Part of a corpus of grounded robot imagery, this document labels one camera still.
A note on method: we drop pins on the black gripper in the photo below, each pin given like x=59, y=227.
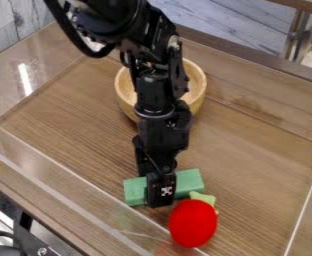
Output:
x=162, y=139

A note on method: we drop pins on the green rectangular block stick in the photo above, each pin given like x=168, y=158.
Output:
x=188, y=181

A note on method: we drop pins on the red felt strawberry toy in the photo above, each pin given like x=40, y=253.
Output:
x=194, y=220

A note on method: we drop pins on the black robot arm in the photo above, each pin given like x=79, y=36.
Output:
x=136, y=27

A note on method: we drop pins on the wooden brown bowl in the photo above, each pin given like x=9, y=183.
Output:
x=194, y=98

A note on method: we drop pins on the black table leg clamp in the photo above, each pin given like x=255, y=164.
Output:
x=17, y=240

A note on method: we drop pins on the metal chair frame background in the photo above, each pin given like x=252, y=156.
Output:
x=299, y=37

